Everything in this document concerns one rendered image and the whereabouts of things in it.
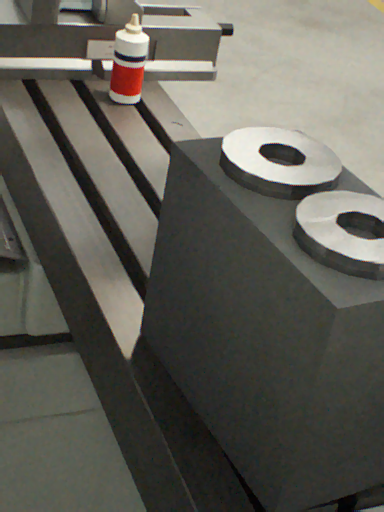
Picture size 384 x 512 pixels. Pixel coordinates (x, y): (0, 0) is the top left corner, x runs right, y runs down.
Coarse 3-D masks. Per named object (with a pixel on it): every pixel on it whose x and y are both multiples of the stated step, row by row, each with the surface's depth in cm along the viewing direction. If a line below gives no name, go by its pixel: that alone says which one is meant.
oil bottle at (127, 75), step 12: (132, 24) 117; (120, 36) 117; (132, 36) 117; (144, 36) 118; (120, 48) 117; (132, 48) 117; (144, 48) 118; (120, 60) 118; (132, 60) 118; (144, 60) 119; (120, 72) 119; (132, 72) 119; (120, 84) 119; (132, 84) 120; (120, 96) 120; (132, 96) 121
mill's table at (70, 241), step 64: (0, 128) 116; (64, 128) 112; (128, 128) 115; (192, 128) 118; (64, 192) 100; (128, 192) 102; (64, 256) 94; (128, 256) 95; (128, 320) 83; (128, 384) 78; (128, 448) 79; (192, 448) 72
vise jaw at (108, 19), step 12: (96, 0) 123; (108, 0) 121; (120, 0) 122; (132, 0) 122; (96, 12) 123; (108, 12) 122; (120, 12) 123; (132, 12) 123; (108, 24) 123; (120, 24) 124
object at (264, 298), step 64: (256, 128) 73; (192, 192) 70; (256, 192) 67; (320, 192) 66; (192, 256) 72; (256, 256) 64; (320, 256) 61; (192, 320) 73; (256, 320) 65; (320, 320) 59; (192, 384) 75; (256, 384) 66; (320, 384) 60; (256, 448) 67; (320, 448) 65
